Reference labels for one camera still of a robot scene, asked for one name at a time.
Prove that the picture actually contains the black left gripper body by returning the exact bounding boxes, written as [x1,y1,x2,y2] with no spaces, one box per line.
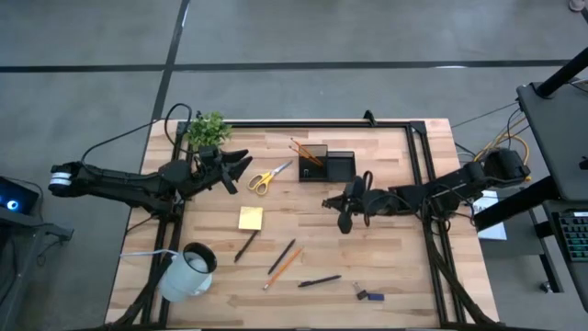
[187,145,231,188]

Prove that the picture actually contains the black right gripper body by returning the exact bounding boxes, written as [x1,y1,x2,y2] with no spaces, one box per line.
[351,186,401,218]

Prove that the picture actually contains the black mesh desk organizer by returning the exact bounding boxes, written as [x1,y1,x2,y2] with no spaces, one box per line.
[298,143,357,184]

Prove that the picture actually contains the black pen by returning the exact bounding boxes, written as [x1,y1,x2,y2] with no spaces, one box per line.
[266,237,298,276]
[297,274,343,289]
[232,229,260,264]

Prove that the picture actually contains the green plant white pot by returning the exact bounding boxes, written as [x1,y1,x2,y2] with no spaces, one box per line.
[186,111,234,147]

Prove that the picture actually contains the yellow sticky note pad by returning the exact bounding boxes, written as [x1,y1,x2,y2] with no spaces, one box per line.
[237,205,265,232]

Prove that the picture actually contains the white cylinder black rim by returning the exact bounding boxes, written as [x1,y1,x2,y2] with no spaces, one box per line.
[158,242,219,303]

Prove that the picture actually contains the white paper sheet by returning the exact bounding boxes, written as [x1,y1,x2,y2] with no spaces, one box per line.
[470,190,509,242]

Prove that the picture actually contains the black metal side stand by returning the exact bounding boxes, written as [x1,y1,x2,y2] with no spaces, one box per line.
[0,206,75,331]

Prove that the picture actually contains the black device blue light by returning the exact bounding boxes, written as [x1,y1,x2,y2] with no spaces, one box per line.
[0,176,41,216]

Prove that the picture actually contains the dark grey desk top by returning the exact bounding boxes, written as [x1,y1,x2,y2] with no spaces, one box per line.
[515,81,588,203]

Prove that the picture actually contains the black computer keyboard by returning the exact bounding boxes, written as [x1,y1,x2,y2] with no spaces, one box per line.
[557,210,588,264]

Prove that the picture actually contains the black pole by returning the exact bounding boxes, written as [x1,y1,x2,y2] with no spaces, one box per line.
[535,45,588,100]

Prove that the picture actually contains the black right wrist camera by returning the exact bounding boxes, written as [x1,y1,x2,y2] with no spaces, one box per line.
[336,209,356,234]

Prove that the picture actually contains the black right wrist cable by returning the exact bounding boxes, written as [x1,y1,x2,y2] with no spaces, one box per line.
[360,170,376,228]

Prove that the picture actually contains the yellow handled scissors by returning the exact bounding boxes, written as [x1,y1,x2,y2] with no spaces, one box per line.
[246,160,294,197]

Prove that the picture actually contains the black aluminium table frame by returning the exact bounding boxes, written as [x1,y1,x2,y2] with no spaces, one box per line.
[104,120,496,330]

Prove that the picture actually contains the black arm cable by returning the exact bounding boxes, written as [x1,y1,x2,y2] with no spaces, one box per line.
[80,102,194,178]

